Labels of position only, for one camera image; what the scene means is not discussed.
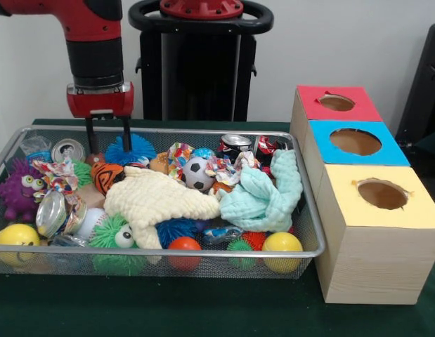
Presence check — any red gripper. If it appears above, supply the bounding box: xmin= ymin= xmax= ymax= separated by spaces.
xmin=65 ymin=84 xmax=135 ymax=155

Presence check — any orange tiger plush toy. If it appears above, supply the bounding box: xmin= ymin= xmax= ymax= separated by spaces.
xmin=89 ymin=161 xmax=125 ymax=196

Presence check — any wooden box with three holes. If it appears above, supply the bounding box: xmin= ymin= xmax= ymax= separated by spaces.
xmin=289 ymin=85 xmax=435 ymax=305

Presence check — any blue spiky ball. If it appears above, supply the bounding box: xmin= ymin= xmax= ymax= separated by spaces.
xmin=104 ymin=132 xmax=157 ymax=168

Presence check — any cream waffle cloth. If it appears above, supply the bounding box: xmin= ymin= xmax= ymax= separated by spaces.
xmin=103 ymin=164 xmax=221 ymax=251

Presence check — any green furry toy with eyes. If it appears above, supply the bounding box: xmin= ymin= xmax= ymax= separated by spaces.
xmin=89 ymin=213 xmax=148 ymax=277

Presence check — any small soccer ball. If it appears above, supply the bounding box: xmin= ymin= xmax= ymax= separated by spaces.
xmin=181 ymin=157 xmax=216 ymax=192

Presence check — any purple spiky monster toy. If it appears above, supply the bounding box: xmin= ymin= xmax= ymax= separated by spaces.
xmin=0 ymin=157 xmax=46 ymax=222

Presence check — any red orange ball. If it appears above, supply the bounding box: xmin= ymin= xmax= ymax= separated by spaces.
xmin=167 ymin=236 xmax=202 ymax=271

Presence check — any yellow smiley ball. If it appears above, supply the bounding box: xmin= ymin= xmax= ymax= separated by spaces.
xmin=0 ymin=223 xmax=41 ymax=266

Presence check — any mint green cloth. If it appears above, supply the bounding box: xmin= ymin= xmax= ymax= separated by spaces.
xmin=219 ymin=149 xmax=304 ymax=233

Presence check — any dark green table cloth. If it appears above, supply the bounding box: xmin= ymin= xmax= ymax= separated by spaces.
xmin=0 ymin=118 xmax=435 ymax=337

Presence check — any plain yellow ball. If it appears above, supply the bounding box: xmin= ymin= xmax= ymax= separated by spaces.
xmin=261 ymin=231 xmax=304 ymax=274

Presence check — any black upright panel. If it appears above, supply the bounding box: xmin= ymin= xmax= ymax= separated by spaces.
xmin=396 ymin=23 xmax=435 ymax=148

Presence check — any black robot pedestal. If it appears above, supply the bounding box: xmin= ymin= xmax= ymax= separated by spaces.
xmin=122 ymin=0 xmax=274 ymax=122

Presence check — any silver wire mesh bin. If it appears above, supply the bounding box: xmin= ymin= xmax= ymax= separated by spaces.
xmin=0 ymin=125 xmax=326 ymax=280

